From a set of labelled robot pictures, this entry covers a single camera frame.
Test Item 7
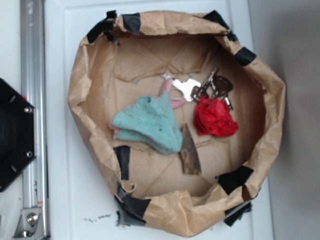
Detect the pink rubber band loop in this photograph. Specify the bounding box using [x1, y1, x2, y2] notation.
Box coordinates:
[159, 77, 187, 109]

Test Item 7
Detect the metal corner bracket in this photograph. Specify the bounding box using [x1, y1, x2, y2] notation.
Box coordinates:
[12, 207, 45, 240]

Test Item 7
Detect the red crumpled cloth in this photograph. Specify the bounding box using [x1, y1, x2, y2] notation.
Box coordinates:
[193, 97, 239, 137]

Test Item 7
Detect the white plastic tray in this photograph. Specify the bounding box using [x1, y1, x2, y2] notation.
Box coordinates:
[42, 0, 275, 240]

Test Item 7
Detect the silver key bunch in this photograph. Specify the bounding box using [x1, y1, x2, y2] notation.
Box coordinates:
[160, 67, 234, 110]

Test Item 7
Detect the aluminium extrusion rail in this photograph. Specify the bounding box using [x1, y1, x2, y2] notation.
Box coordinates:
[20, 0, 50, 240]

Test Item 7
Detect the blue terry cloth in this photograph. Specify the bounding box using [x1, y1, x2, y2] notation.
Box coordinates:
[111, 90, 183, 154]

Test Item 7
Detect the brown paper bag basin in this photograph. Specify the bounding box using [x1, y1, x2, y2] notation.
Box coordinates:
[67, 10, 286, 237]

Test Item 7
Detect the brown wooden wedge piece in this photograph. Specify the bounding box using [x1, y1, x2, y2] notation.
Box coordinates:
[179, 123, 202, 175]

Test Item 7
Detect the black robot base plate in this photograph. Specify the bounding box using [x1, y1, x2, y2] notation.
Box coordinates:
[0, 79, 36, 192]

